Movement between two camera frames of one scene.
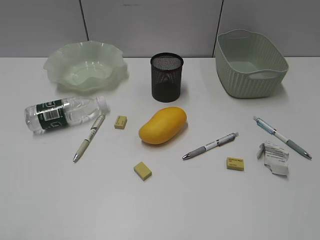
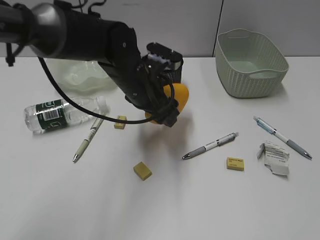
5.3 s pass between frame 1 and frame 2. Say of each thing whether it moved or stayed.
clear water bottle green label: stayed
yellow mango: moved
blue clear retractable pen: stayed
